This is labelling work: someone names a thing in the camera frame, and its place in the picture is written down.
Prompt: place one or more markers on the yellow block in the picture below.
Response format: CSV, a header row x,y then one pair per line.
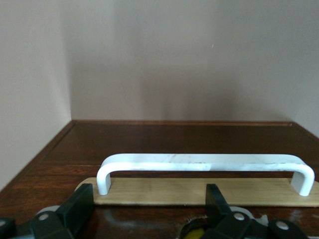
x,y
197,235

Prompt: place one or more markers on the dark brown wooden cabinet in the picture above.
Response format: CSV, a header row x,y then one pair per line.
x,y
174,142

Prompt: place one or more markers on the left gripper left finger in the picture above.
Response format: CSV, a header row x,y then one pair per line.
x,y
77,211

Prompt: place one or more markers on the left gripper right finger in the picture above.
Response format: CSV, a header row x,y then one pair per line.
x,y
216,214

